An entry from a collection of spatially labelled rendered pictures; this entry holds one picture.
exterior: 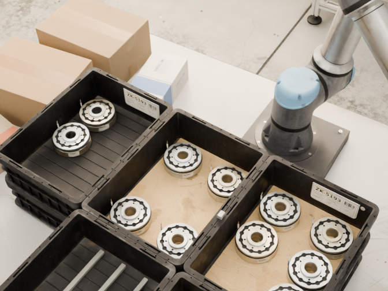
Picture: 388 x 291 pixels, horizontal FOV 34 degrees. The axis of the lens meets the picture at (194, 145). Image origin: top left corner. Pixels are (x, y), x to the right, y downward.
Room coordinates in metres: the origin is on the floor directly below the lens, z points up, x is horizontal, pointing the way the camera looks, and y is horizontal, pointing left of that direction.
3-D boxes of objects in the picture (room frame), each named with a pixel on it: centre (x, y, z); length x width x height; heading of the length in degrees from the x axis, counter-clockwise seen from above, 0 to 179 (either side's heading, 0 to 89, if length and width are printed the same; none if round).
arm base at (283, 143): (1.23, -0.28, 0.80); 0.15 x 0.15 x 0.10
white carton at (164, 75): (1.49, 0.11, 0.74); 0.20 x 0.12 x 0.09; 155
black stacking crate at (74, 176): (1.13, 0.28, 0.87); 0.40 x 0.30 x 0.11; 144
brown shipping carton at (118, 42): (1.66, 0.32, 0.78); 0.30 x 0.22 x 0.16; 57
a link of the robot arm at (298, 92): (1.24, -0.29, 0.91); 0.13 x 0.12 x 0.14; 132
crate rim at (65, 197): (1.13, 0.28, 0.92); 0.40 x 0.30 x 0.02; 144
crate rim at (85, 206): (0.95, 0.04, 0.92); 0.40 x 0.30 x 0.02; 144
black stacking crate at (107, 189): (0.95, 0.04, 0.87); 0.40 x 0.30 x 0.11; 144
